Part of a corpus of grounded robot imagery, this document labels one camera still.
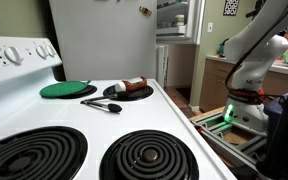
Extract white freezer door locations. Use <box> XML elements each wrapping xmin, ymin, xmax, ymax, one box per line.
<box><xmin>156</xmin><ymin>0</ymin><xmax>207</xmax><ymax>45</ymax></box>

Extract wooden table top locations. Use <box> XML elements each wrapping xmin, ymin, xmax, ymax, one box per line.
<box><xmin>188</xmin><ymin>106</ymin><xmax>226</xmax><ymax>123</ymax></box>

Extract brown bottle white cap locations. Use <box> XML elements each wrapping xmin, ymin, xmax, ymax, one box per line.
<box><xmin>114</xmin><ymin>76</ymin><xmax>149</xmax><ymax>94</ymax></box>

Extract black kitchen tongs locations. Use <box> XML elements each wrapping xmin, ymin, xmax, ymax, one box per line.
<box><xmin>79</xmin><ymin>91</ymin><xmax>130</xmax><ymax>114</ymax></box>

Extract wooden kitchen cabinet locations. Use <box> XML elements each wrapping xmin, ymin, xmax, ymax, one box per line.
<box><xmin>198</xmin><ymin>54</ymin><xmax>288</xmax><ymax>113</ymax></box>

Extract white electric stove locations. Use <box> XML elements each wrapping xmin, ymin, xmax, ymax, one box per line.
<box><xmin>0</xmin><ymin>34</ymin><xmax>238</xmax><ymax>180</ymax></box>

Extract small clip magnet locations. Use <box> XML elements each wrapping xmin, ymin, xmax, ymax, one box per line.
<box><xmin>138</xmin><ymin>5</ymin><xmax>153</xmax><ymax>18</ymax></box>

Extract green round pot holder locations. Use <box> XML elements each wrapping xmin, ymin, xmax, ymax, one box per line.
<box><xmin>38</xmin><ymin>79</ymin><xmax>92</xmax><ymax>99</ymax></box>

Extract teal object on counter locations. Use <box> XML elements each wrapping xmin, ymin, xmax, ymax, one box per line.
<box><xmin>217</xmin><ymin>38</ymin><xmax>230</xmax><ymax>58</ymax></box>

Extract dark blue cover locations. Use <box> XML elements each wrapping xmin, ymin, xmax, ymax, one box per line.
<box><xmin>263</xmin><ymin>93</ymin><xmax>288</xmax><ymax>127</ymax></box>

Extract white main door handle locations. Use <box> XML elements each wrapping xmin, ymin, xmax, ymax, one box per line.
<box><xmin>156</xmin><ymin>44</ymin><xmax>169</xmax><ymax>89</ymax></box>

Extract aluminium base frame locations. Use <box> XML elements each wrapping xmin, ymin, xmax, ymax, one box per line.
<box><xmin>190</xmin><ymin>111</ymin><xmax>268</xmax><ymax>162</ymax></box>

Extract black corrugated cable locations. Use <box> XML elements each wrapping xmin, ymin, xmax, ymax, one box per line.
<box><xmin>225</xmin><ymin>0</ymin><xmax>288</xmax><ymax>98</ymax></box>

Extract patterned tile wall art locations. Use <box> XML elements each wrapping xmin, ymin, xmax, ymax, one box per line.
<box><xmin>222</xmin><ymin>0</ymin><xmax>240</xmax><ymax>17</ymax></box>

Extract black camera stand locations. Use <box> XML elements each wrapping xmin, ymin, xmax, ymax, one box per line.
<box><xmin>255</xmin><ymin>53</ymin><xmax>288</xmax><ymax>180</ymax></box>

